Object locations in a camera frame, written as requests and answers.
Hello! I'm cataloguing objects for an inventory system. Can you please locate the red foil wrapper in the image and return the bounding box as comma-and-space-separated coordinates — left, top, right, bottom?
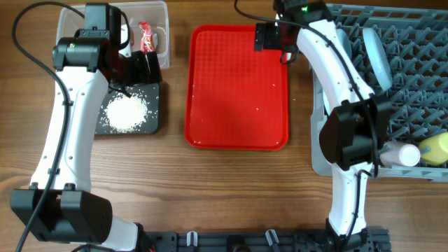
139, 22, 155, 53

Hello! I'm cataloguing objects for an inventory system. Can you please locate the white rice pile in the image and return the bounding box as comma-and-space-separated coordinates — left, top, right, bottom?
99, 91, 158, 134

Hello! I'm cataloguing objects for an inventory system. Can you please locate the light blue plate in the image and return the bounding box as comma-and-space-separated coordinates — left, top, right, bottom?
363, 27, 393, 91

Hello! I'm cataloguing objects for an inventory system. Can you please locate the pink plastic cup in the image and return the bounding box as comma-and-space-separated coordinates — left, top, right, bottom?
379, 141, 421, 167

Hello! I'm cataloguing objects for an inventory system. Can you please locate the yellow plastic cup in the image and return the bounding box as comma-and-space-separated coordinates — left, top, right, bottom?
419, 132, 447, 166

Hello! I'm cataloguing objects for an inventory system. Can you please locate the light blue bowl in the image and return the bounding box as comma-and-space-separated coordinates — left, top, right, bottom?
336, 29, 352, 60

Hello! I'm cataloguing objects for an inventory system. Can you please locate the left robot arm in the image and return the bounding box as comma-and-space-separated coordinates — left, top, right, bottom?
10, 3, 162, 251

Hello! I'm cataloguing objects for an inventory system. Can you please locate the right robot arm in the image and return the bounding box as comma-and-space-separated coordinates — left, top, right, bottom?
257, 1, 392, 251

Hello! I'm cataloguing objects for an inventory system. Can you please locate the black plastic tray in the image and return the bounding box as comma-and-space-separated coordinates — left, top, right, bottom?
94, 80, 161, 136

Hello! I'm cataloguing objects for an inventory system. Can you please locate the red serving tray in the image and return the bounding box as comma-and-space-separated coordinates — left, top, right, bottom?
184, 24, 289, 151

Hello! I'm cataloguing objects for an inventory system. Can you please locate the clear plastic bin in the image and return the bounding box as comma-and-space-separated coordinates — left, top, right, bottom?
56, 1, 170, 69

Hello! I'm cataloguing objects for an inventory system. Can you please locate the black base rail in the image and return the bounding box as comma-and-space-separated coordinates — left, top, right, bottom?
139, 229, 391, 252

